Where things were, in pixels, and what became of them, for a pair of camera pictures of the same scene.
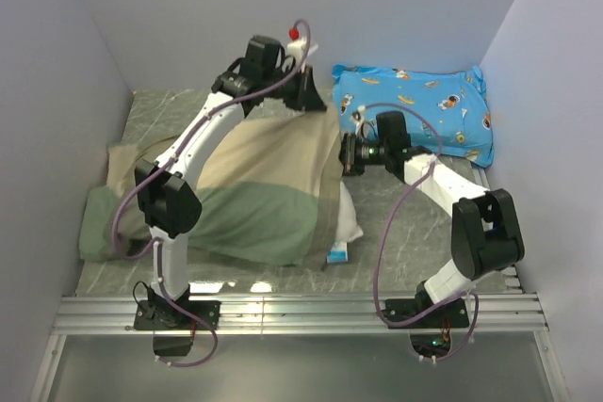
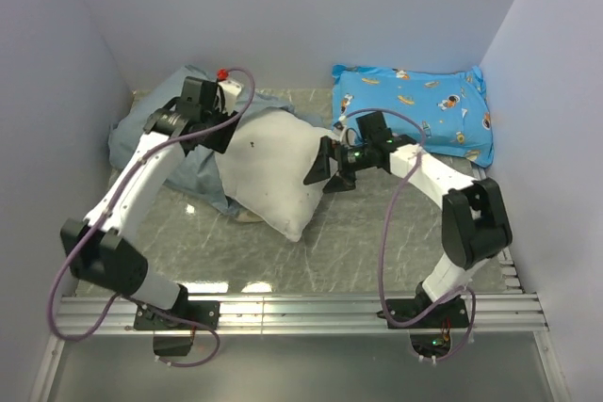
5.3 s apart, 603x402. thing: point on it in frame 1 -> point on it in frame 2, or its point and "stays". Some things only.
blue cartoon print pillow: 445,112 stays
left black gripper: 308,98 -> 220,141
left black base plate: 162,314 stays
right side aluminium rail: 510,279 stays
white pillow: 348,229 -> 264,167
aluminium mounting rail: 112,314 stays
